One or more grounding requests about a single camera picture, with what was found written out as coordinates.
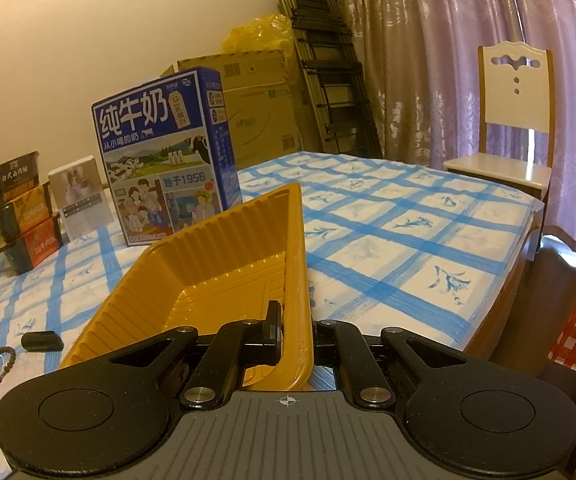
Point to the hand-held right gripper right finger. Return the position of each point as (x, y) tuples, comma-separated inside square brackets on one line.
[(333, 332)]

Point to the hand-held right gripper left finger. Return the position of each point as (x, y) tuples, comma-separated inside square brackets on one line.
[(273, 330)]

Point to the yellow plastic tray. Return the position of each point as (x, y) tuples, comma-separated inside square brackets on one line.
[(192, 280)]

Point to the black wristwatch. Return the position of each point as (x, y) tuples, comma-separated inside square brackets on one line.
[(42, 341)]

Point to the blue checked tablecloth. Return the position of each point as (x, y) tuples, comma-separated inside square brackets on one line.
[(393, 240)]

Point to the cardboard box with green print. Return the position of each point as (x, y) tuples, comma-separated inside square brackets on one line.
[(268, 125)]

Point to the blue illustrated milk carton box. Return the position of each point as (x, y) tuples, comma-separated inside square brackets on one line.
[(157, 160)]

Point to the small white product box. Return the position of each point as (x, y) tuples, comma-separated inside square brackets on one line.
[(80, 200)]

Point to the black and red food bowl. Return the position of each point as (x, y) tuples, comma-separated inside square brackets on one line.
[(30, 245)]

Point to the folded metal ladder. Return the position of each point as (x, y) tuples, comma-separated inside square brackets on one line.
[(328, 60)]

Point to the black and yellow food bowl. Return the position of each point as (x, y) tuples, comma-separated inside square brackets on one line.
[(20, 212)]

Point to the white wooden chair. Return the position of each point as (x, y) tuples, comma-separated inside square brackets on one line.
[(515, 110)]

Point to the pink patterned curtain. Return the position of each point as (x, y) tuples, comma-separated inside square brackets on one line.
[(428, 60)]

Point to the yellow plastic bag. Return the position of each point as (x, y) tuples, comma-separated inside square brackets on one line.
[(258, 35)]

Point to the black instant food bowl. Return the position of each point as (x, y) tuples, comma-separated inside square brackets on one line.
[(5, 180)]

